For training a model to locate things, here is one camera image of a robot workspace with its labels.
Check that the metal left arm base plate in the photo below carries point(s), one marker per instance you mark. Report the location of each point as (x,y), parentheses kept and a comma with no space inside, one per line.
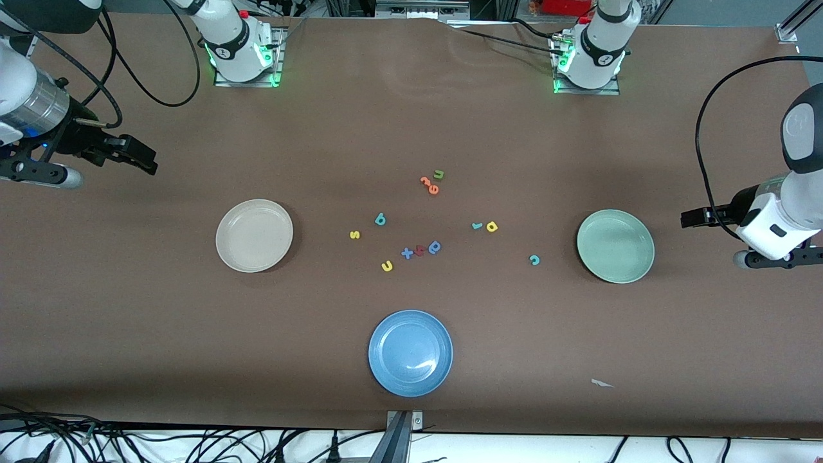
(585,92)

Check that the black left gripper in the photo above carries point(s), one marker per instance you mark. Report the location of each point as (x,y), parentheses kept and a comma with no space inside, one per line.
(729,213)

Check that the aluminium profile corner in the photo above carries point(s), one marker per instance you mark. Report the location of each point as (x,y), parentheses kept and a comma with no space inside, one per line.
(787,31)

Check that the beige brown plate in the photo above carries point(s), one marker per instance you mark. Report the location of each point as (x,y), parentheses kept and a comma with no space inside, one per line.
(254,236)

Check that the red box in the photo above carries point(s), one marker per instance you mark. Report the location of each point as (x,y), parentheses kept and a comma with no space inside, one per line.
(566,6)

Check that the blue plate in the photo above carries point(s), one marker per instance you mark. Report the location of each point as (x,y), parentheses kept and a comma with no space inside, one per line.
(410,354)

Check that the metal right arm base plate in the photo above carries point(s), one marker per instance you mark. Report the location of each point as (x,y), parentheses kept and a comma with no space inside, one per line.
(244,84)

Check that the black power plug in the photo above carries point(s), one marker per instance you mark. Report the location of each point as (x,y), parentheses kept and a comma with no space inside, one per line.
(334,453)
(280,454)

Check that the white paper scrap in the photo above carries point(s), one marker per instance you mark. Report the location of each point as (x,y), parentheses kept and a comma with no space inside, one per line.
(601,383)

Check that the grey metal camera mount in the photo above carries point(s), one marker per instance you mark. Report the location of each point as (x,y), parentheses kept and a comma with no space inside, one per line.
(405,421)

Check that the green plate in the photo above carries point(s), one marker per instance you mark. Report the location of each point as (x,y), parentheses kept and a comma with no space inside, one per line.
(615,246)

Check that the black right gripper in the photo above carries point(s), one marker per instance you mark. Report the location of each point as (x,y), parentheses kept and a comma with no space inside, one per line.
(78,137)

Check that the grey metal frame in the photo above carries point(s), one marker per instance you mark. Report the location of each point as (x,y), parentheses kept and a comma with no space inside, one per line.
(418,9)

